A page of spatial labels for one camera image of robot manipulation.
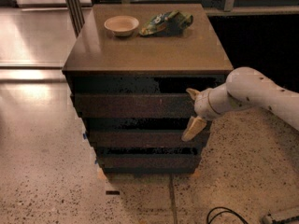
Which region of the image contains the black cable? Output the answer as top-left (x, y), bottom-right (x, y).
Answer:
top-left (206, 206), bottom-right (249, 224)

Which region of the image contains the white power strip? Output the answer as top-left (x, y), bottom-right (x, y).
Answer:
top-left (261, 206), bottom-right (299, 224)

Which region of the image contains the dark brown drawer cabinet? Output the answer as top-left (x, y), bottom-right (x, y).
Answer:
top-left (63, 4), bottom-right (233, 173)

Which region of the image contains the dark brown drawer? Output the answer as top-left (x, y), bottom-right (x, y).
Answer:
top-left (71, 93), bottom-right (195, 119)
top-left (88, 124), bottom-right (210, 147)
top-left (97, 154), bottom-right (200, 169)

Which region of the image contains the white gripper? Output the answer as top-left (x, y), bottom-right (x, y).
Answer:
top-left (181, 88), bottom-right (219, 142)

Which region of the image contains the white ceramic bowl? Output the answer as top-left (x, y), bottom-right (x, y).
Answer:
top-left (104, 16), bottom-right (139, 37)

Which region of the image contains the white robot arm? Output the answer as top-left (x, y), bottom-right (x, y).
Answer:
top-left (181, 67), bottom-right (299, 142)

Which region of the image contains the green chip bag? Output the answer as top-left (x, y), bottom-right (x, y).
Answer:
top-left (139, 10), bottom-right (193, 36)

